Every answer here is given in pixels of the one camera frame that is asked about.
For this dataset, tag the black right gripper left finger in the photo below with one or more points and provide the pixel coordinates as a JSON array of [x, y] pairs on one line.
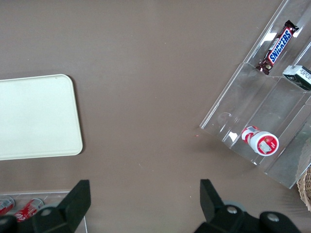
[[73, 208]]

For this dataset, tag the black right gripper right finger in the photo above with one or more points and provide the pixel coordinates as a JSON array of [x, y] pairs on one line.
[[213, 211]]

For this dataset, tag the small light wicker basket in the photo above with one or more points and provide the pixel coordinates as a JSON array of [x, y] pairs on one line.
[[305, 191]]

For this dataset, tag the cream plastic tray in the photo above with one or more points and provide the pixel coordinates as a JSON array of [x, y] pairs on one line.
[[36, 116]]

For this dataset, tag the clear acrylic bottle rack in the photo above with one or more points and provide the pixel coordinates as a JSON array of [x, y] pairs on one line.
[[56, 194]]

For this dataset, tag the red cola bottle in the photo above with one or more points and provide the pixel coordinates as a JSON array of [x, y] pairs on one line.
[[5, 206], [28, 210]]

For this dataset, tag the red and white yogurt bottle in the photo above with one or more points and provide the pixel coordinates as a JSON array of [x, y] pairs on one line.
[[263, 143]]

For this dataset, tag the clear acrylic stepped display stand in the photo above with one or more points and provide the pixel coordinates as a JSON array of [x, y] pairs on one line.
[[257, 102]]

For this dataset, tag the black and white snack box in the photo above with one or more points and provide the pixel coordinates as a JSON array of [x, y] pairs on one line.
[[300, 77]]

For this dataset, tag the Snickers chocolate bar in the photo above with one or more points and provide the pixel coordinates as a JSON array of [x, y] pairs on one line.
[[278, 47]]

